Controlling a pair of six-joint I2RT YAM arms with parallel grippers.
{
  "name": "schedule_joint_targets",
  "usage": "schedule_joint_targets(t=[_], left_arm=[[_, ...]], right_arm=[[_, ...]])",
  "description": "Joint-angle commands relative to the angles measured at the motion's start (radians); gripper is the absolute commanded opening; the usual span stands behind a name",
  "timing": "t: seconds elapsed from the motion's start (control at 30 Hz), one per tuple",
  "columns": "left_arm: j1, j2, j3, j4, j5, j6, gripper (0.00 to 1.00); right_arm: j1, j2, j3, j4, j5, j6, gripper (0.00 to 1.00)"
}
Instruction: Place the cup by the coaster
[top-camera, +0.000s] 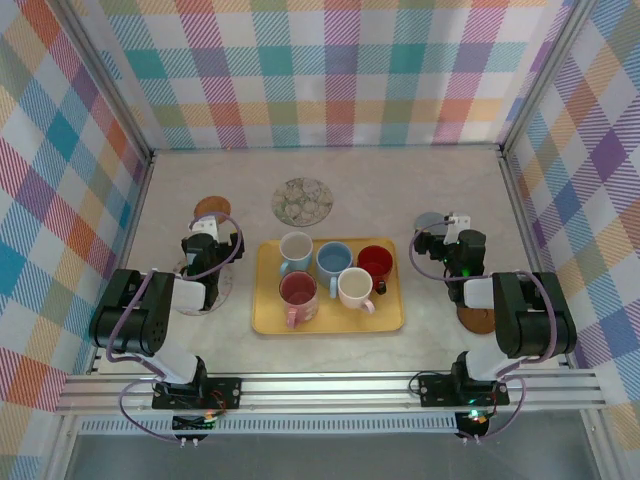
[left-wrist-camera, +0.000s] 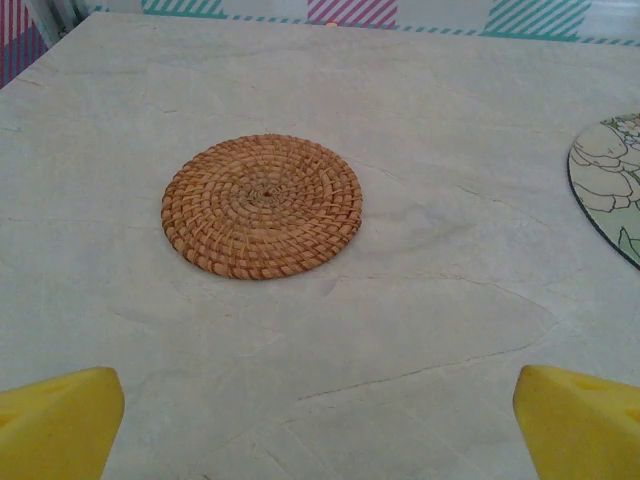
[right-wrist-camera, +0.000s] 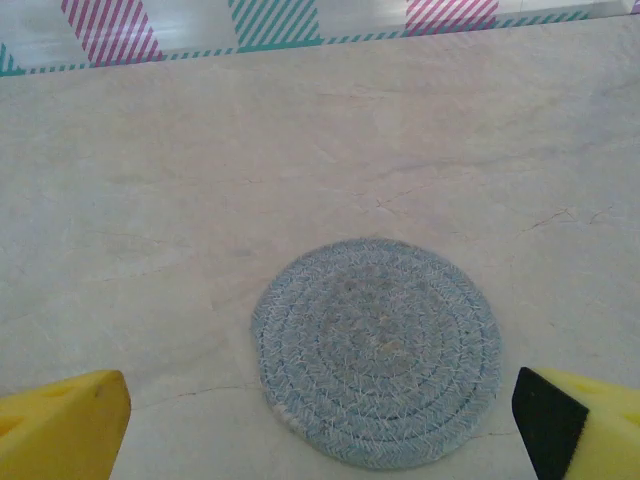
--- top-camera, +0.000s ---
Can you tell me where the large pink floral coaster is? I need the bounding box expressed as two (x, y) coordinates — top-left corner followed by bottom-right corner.
(172, 258), (234, 317)

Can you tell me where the small light brown coaster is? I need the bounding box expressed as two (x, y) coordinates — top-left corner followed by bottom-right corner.
(194, 195), (233, 224)

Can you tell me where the small grey coaster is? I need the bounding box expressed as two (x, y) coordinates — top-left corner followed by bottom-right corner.
(416, 211), (447, 234)

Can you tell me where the small dark brown coaster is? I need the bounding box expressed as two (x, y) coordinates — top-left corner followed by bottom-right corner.
(457, 306), (496, 335)

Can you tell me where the light blue white-lined mug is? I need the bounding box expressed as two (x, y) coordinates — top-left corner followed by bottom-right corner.
(277, 230), (315, 276)

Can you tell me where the red mug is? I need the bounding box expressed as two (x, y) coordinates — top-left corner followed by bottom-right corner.
(356, 245), (395, 295)

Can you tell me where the pink floral mug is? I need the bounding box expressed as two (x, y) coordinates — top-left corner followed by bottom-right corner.
(278, 270), (320, 330)

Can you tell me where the large green floral coaster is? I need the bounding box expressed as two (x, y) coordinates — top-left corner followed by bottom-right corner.
(271, 178), (334, 227)

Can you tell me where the pale pink mug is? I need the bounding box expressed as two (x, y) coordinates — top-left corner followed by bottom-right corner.
(337, 267), (376, 315)

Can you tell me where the left aluminium side bar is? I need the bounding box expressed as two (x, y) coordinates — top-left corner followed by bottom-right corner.
(85, 152), (155, 375)

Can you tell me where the aluminium side bar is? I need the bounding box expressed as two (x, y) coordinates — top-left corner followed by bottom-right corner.
(498, 149), (576, 370)
(85, 152), (155, 375)

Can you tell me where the right aluminium side bar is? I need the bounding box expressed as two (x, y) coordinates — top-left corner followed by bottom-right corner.
(498, 149), (576, 370)

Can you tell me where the yellow tray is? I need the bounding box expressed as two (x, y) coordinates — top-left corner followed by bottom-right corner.
(251, 237), (405, 335)

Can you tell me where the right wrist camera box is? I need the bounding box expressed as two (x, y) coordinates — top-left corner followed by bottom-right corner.
(443, 211), (472, 244)

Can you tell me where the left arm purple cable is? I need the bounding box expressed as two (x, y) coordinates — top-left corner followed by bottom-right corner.
(106, 212), (246, 444)

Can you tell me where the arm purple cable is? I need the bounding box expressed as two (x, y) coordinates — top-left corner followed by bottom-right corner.
(409, 222), (559, 444)
(106, 212), (246, 444)

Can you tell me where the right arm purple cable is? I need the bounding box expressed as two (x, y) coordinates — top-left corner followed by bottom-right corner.
(409, 222), (559, 444)

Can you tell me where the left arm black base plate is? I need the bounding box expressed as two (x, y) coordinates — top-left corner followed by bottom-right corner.
(151, 377), (244, 412)

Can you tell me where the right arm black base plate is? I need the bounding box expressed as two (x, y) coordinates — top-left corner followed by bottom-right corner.
(417, 373), (511, 408)

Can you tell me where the aluminium rear frame bar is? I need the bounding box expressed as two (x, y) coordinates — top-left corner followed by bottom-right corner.
(151, 143), (504, 153)

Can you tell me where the aluminium mounting rail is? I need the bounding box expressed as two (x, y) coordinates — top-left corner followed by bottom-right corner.
(53, 372), (610, 417)

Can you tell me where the left aluminium corner post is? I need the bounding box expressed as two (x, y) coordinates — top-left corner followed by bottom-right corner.
(54, 0), (154, 159)

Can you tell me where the aluminium corner post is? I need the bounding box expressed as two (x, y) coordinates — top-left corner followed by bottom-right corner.
(54, 0), (154, 159)
(498, 0), (600, 154)

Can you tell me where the right aluminium corner post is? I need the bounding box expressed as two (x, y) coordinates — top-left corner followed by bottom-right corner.
(498, 0), (600, 154)

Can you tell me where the slotted grey cable duct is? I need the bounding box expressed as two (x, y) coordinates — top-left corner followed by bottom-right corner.
(78, 415), (460, 435)

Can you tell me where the right aluminium frame leg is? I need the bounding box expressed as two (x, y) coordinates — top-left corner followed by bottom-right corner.
(579, 410), (621, 480)

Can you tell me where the aluminium frame leg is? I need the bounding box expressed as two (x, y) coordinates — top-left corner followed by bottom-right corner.
(579, 410), (621, 480)
(45, 413), (84, 480)

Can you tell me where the left aluminium frame leg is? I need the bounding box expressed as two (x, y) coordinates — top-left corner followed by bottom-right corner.
(45, 413), (84, 480)

